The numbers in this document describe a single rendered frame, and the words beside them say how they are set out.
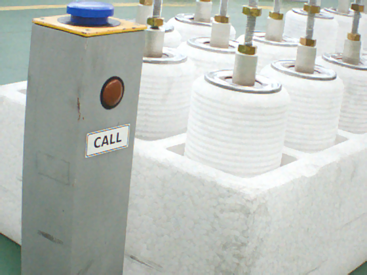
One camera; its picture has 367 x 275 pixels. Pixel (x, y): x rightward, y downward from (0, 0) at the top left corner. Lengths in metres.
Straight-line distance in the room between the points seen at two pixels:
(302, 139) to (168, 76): 0.16
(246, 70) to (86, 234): 0.22
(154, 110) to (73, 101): 0.20
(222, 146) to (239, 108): 0.04
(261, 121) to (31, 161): 0.21
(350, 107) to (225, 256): 0.29
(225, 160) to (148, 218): 0.10
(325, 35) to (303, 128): 0.50
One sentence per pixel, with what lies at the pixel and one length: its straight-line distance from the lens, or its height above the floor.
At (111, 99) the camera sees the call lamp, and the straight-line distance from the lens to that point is 0.63.
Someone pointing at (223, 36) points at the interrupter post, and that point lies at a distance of 0.91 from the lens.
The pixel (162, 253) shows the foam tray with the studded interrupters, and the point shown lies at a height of 0.09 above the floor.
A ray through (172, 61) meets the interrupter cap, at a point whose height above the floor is 0.25.
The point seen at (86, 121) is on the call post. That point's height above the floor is 0.24.
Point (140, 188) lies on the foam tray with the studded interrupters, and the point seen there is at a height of 0.14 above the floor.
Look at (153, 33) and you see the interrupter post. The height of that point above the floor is 0.28.
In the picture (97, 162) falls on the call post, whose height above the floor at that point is 0.20.
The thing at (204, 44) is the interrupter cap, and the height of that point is 0.25.
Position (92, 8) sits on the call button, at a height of 0.33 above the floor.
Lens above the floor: 0.43
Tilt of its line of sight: 18 degrees down
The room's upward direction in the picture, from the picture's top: 7 degrees clockwise
